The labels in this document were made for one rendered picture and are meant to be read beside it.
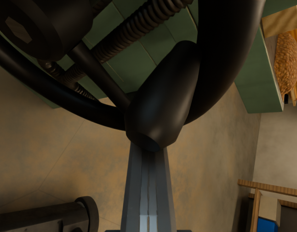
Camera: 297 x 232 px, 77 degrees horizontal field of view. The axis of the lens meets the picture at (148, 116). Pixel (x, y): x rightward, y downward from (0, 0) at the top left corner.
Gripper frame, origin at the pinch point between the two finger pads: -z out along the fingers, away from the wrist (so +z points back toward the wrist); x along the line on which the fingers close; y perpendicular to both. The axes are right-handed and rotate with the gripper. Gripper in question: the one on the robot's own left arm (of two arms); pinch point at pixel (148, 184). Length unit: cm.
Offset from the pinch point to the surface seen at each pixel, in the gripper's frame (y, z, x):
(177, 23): 3.1, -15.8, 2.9
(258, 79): -7.1, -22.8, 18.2
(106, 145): -77, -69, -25
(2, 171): -58, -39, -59
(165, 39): -2.5, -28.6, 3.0
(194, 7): 4.7, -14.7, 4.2
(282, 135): -224, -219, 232
